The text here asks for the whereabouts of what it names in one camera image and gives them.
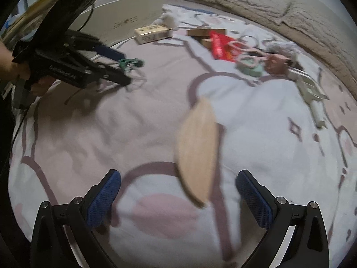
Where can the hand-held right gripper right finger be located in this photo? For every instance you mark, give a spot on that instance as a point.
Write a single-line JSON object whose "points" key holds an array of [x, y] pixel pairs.
{"points": [[254, 201]]}

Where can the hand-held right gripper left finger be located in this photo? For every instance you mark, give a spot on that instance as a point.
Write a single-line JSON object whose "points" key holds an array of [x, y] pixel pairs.
{"points": [[103, 199]]}

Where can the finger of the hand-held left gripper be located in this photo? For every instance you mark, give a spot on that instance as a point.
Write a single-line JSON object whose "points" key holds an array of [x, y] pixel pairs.
{"points": [[111, 74], [107, 51]]}

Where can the green clip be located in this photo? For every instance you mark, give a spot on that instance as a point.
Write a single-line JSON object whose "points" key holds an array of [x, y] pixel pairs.
{"points": [[129, 63]]}

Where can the white storage box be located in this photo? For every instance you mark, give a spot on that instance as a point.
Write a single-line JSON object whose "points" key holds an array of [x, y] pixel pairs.
{"points": [[125, 14]]}

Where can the yellow paper box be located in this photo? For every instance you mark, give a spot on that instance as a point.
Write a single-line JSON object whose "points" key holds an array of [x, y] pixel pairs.
{"points": [[153, 33]]}

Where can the semicircular wooden board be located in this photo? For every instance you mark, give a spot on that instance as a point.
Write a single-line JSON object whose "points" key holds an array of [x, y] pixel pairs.
{"points": [[196, 150]]}

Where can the small wooden block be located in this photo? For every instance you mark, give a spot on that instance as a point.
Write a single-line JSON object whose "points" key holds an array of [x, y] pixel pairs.
{"points": [[203, 31]]}

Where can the person's left forearm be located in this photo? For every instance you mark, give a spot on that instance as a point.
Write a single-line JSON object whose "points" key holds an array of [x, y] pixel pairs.
{"points": [[5, 57]]}

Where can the person's left hand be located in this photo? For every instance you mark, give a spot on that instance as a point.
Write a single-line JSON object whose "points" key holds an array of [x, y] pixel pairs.
{"points": [[40, 85]]}

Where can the printed blanket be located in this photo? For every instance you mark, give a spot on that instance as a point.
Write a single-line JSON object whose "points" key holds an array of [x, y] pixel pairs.
{"points": [[139, 122]]}

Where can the crumpled white plastic wrap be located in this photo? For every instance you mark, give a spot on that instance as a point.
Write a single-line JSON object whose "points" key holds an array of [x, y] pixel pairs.
{"points": [[167, 19]]}

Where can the short wooden block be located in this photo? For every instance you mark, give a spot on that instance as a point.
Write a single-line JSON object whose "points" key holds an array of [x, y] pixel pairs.
{"points": [[207, 43]]}

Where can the red foil packet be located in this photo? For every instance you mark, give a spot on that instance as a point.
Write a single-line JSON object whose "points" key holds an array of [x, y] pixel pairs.
{"points": [[220, 47]]}

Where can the mint green round case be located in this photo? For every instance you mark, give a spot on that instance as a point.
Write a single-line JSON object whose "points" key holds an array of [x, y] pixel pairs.
{"points": [[252, 68]]}

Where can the pink scissors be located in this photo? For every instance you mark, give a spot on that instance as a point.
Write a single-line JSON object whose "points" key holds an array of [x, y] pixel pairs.
{"points": [[245, 50]]}

